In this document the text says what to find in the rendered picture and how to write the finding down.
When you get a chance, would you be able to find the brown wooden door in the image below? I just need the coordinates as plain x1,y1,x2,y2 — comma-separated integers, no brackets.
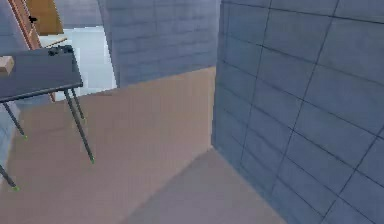
7,0,65,103

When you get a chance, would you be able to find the tan wooden block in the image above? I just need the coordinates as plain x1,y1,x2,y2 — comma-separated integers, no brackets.
0,55,16,76

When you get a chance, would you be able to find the small black object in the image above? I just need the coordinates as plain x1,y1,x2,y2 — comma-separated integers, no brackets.
47,44,75,57

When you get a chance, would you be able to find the dark grey table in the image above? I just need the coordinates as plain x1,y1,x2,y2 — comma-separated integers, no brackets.
0,46,96,193

